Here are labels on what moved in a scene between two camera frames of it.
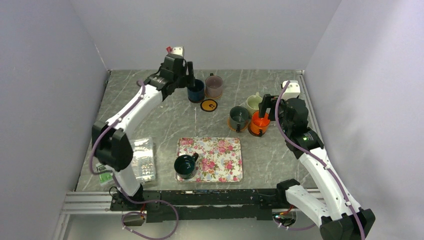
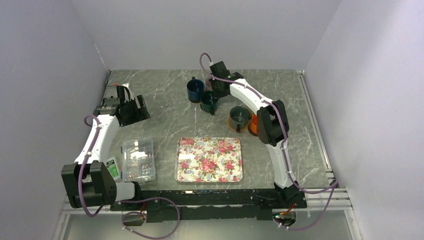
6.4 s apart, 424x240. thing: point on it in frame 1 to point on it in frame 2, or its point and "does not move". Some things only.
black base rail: [203, 205] does not move
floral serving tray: [220, 159] does not move
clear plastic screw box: [143, 159] does not move
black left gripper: [190, 72] to [140, 114]
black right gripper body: [285, 123] to [218, 93]
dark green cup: [184, 165] to [208, 103]
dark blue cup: [196, 93] does not move
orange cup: [259, 125] does not move
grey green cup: [239, 117] does not move
